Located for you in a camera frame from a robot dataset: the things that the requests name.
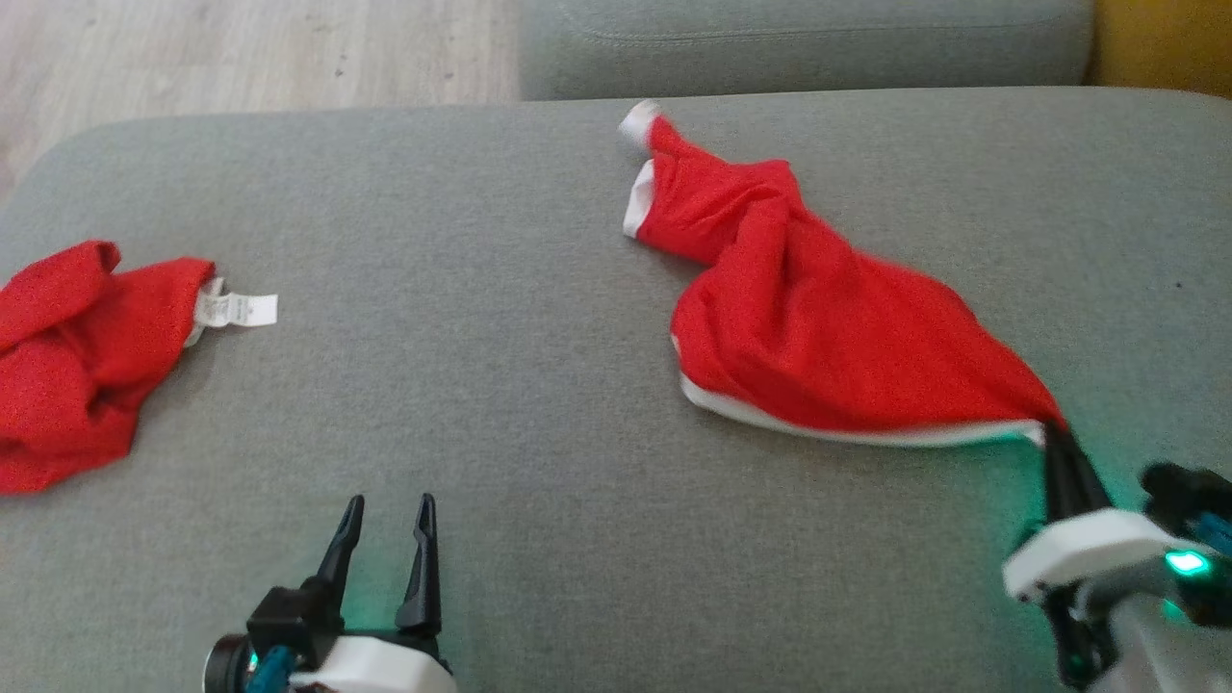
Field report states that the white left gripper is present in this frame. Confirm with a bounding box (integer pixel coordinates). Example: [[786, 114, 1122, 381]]
[[287, 492, 459, 693]]

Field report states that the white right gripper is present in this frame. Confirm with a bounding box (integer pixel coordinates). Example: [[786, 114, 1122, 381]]
[[1002, 422, 1200, 690]]

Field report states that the red garment with white trim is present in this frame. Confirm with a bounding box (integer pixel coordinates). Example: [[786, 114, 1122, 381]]
[[619, 100, 1069, 449]]

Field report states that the red shirt with care label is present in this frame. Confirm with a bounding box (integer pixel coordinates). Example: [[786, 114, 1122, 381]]
[[0, 240, 280, 495]]

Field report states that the grey sofa seat cushion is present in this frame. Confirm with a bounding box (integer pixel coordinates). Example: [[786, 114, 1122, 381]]
[[0, 87, 1232, 693]]

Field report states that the yellow cushion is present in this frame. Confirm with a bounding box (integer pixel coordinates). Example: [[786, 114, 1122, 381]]
[[1090, 0, 1232, 98]]

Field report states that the grey sofa back cushion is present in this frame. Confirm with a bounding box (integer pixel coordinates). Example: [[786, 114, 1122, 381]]
[[520, 0, 1096, 101]]

